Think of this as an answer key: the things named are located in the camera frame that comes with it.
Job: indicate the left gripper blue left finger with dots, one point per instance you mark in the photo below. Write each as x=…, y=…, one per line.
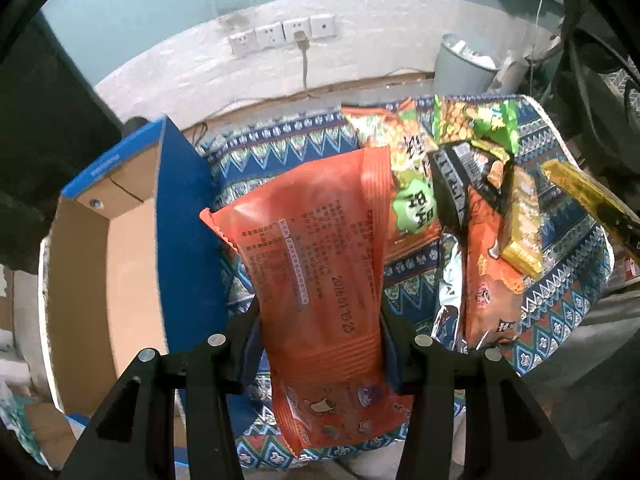
x=244, y=336

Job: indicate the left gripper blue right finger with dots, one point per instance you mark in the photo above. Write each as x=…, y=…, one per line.
x=397, y=335

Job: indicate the red-orange snack bag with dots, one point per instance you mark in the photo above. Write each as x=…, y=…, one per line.
x=313, y=243

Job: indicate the black snack bag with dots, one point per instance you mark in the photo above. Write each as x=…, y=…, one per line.
x=461, y=165

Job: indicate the green peanut snack bag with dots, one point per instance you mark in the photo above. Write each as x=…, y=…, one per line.
x=456, y=119

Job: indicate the orange silver snack bag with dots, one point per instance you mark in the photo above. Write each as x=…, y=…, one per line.
x=479, y=294

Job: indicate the blue cardboard box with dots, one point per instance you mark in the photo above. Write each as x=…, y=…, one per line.
x=127, y=264

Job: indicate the yellow snack pack upper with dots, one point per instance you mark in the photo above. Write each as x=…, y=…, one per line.
x=520, y=238

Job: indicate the yellow snack pack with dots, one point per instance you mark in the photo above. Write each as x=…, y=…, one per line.
x=603, y=205
x=520, y=238

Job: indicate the orange green snack bag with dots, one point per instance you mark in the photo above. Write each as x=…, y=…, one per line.
x=413, y=208

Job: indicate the black round device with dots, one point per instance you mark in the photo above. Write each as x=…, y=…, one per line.
x=132, y=125

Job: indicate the yellow snack pack lower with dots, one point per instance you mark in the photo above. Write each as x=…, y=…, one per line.
x=603, y=205

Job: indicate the light blue trash bin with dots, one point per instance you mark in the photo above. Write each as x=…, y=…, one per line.
x=463, y=70

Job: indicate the black chair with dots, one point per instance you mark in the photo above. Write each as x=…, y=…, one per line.
x=600, y=125

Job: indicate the white wall socket strip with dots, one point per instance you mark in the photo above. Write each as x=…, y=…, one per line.
x=281, y=33

